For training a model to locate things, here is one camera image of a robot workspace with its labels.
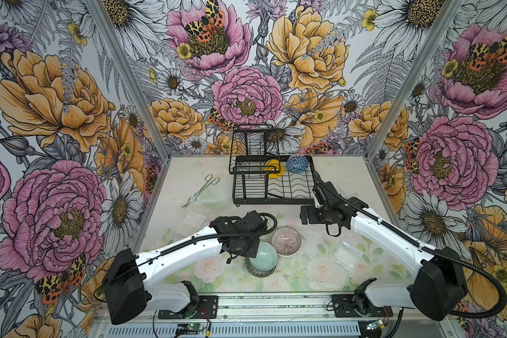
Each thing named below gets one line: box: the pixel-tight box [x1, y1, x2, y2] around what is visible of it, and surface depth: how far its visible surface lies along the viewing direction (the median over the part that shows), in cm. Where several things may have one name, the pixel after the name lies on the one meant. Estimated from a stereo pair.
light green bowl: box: [245, 240, 279, 277], surface depth 81 cm
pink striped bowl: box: [271, 226, 303, 258], surface depth 87 cm
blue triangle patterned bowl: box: [286, 154, 310, 174], surface depth 117 cm
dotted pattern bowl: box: [245, 257, 279, 278], surface depth 81 cm
